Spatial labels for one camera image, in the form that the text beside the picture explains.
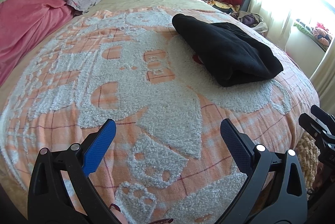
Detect white curtain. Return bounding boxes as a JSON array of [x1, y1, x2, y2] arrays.
[[246, 0, 335, 78]]

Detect beige bag of clothes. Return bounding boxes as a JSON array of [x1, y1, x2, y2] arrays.
[[237, 10, 269, 34]]

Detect cream fluffy blanket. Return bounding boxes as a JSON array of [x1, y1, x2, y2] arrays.
[[295, 132, 320, 189]]

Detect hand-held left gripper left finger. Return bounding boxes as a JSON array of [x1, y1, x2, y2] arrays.
[[27, 118, 121, 224]]

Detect clothes on windowsill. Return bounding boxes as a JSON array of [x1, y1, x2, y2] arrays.
[[294, 19, 334, 49]]

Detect beige bed sheet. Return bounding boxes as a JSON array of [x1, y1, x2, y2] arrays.
[[86, 0, 236, 20]]

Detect pink quilt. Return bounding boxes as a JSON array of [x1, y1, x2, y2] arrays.
[[0, 0, 75, 85]]

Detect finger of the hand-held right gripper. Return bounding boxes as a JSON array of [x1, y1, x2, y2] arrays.
[[298, 113, 331, 144], [311, 105, 335, 134]]

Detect person's right hand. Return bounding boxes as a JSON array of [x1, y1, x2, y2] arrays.
[[313, 163, 325, 189]]

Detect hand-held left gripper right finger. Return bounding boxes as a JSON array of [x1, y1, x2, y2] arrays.
[[217, 118, 308, 224]]

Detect black sweater with orange cuffs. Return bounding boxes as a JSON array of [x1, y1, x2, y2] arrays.
[[172, 13, 284, 87]]

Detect person's left hand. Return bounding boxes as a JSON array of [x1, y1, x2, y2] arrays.
[[108, 203, 129, 224]]

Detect orange checked fleece blanket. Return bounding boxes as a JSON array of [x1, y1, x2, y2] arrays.
[[0, 5, 321, 224]]

